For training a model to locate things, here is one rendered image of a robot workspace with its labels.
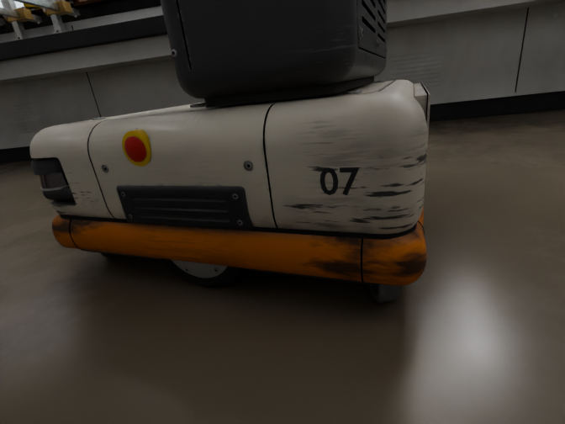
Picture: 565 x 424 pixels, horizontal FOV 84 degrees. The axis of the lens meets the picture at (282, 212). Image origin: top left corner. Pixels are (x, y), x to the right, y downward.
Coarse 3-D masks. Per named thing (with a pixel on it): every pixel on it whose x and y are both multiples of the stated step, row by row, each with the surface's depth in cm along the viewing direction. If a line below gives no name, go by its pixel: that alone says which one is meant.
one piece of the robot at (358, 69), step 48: (192, 0) 38; (240, 0) 36; (288, 0) 34; (336, 0) 33; (384, 0) 67; (192, 48) 40; (240, 48) 38; (288, 48) 36; (336, 48) 34; (384, 48) 72; (192, 96) 44; (240, 96) 43; (288, 96) 41
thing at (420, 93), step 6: (414, 84) 71; (420, 84) 67; (414, 90) 52; (420, 90) 49; (426, 90) 48; (414, 96) 42; (420, 96) 41; (426, 96) 40; (420, 102) 41; (426, 102) 41; (426, 108) 41; (426, 114) 41; (426, 120) 41
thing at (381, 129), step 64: (64, 128) 52; (128, 128) 46; (192, 128) 41; (256, 128) 38; (320, 128) 35; (384, 128) 32; (64, 192) 56; (128, 192) 48; (192, 192) 44; (256, 192) 40; (320, 192) 37; (384, 192) 34; (128, 256) 59; (192, 256) 48; (256, 256) 44; (320, 256) 40; (384, 256) 37
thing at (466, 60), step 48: (144, 0) 180; (432, 48) 170; (480, 48) 167; (528, 48) 164; (0, 96) 215; (48, 96) 210; (96, 96) 205; (144, 96) 201; (432, 96) 179; (480, 96) 175; (528, 96) 174; (0, 144) 229
